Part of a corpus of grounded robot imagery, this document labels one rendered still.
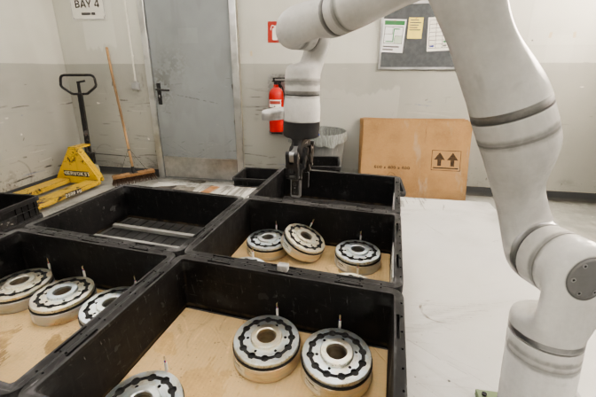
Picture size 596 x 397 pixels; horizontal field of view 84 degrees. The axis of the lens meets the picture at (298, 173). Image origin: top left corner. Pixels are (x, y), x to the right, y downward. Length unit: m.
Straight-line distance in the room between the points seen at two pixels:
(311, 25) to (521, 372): 0.62
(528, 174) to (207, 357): 0.52
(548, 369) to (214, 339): 0.49
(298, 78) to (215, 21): 3.23
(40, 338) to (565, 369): 0.79
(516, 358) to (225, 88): 3.51
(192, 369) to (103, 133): 4.28
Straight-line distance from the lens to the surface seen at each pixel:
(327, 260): 0.81
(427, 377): 0.78
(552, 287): 0.55
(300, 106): 0.65
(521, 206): 0.55
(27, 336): 0.77
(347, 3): 0.56
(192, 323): 0.67
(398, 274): 0.60
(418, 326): 0.87
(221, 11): 3.83
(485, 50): 0.44
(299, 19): 0.63
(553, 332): 0.59
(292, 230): 0.80
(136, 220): 1.11
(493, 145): 0.48
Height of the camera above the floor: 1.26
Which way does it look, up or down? 17 degrees down
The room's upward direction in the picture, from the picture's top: straight up
